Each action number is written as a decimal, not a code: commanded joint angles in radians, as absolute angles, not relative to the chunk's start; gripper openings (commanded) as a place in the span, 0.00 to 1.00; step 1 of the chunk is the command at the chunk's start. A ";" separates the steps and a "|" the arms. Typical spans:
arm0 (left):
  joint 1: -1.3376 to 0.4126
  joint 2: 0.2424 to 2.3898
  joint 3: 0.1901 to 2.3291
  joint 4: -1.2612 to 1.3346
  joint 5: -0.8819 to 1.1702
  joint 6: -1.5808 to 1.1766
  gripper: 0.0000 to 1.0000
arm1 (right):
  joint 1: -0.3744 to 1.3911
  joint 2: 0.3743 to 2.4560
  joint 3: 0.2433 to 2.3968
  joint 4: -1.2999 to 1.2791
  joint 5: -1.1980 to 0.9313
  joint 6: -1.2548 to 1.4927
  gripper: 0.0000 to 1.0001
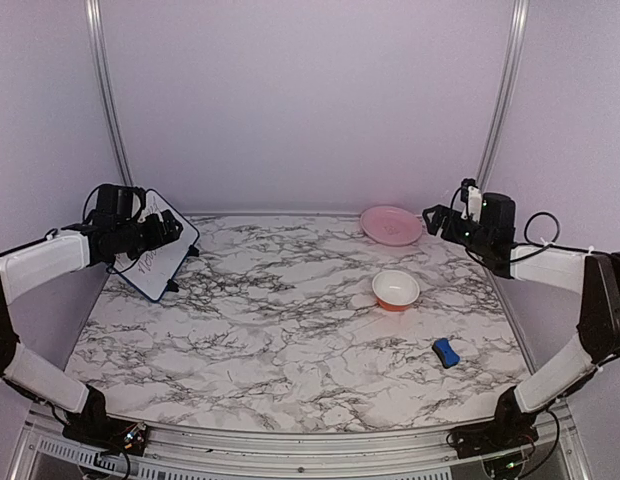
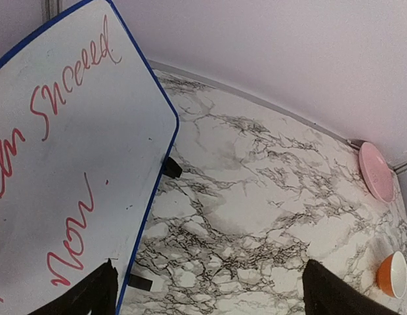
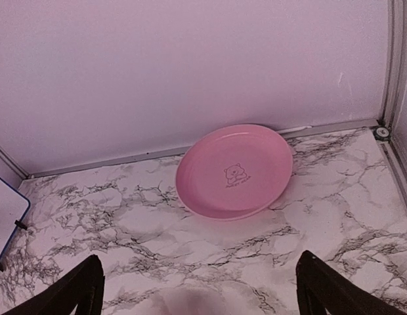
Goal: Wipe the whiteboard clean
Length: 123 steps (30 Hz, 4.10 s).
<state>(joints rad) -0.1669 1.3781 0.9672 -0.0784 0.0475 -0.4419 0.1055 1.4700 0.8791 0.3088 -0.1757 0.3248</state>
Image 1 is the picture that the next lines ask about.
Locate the pink plate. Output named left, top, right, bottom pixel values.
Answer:
left=360, top=206, right=423, bottom=247

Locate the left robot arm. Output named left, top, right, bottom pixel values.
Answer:
left=0, top=184, right=200, bottom=445

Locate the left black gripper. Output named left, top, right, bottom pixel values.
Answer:
left=114, top=208, right=182, bottom=260

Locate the right aluminium frame post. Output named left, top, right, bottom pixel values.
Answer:
left=477, top=0, right=530, bottom=190

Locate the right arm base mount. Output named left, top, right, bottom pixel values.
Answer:
left=446, top=420, right=539, bottom=459

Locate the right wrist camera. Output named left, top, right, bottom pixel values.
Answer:
left=461, top=178, right=484, bottom=223

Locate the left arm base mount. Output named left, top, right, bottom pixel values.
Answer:
left=62, top=418, right=148, bottom=456

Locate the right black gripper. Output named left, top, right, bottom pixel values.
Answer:
left=421, top=205, right=492, bottom=255

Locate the left aluminium frame post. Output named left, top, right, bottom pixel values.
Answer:
left=85, top=0, right=134, bottom=186

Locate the small blue-framed whiteboard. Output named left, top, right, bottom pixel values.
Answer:
left=111, top=189, right=200, bottom=303

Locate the orange and white bowl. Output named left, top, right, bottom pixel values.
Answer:
left=371, top=270, right=421, bottom=312

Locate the front aluminium rail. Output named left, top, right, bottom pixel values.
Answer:
left=7, top=405, right=592, bottom=479

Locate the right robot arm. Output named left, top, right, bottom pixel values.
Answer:
left=423, top=186, right=620, bottom=448

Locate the blue whiteboard eraser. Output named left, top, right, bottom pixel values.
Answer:
left=432, top=338, right=460, bottom=369

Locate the aluminium frame post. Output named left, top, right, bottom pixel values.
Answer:
left=477, top=0, right=530, bottom=190
left=85, top=0, right=134, bottom=186

